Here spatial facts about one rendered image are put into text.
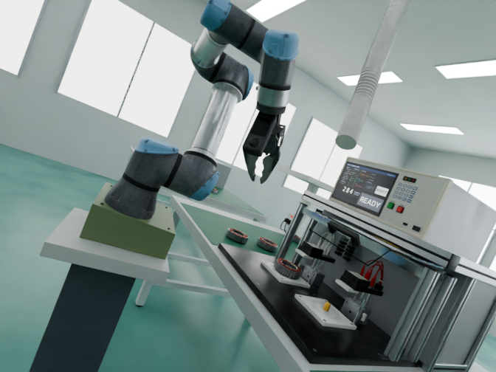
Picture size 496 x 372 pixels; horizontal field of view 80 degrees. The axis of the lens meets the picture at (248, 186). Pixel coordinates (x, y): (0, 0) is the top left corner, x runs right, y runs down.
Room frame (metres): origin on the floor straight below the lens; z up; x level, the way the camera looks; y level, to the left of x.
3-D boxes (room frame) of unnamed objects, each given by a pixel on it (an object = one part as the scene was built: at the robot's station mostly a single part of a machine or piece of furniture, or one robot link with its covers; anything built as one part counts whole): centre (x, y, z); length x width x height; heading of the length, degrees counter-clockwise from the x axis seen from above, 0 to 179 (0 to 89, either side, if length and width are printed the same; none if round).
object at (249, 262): (1.06, -0.35, 0.76); 0.64 x 0.47 x 0.02; 29
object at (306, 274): (1.23, -0.40, 0.80); 0.07 x 0.05 x 0.06; 29
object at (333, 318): (0.95, -0.39, 0.78); 0.15 x 0.15 x 0.01; 29
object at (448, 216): (1.20, -0.62, 1.22); 0.44 x 0.39 x 0.20; 29
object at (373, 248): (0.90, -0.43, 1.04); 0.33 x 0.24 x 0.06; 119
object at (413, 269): (1.10, -0.42, 1.03); 0.62 x 0.01 x 0.03; 29
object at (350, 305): (1.02, -0.52, 0.80); 0.07 x 0.05 x 0.06; 29
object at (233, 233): (1.47, -0.05, 0.77); 0.11 x 0.11 x 0.04
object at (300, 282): (1.16, -0.27, 0.78); 0.15 x 0.15 x 0.01; 29
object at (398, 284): (1.18, -0.55, 0.92); 0.66 x 0.01 x 0.30; 29
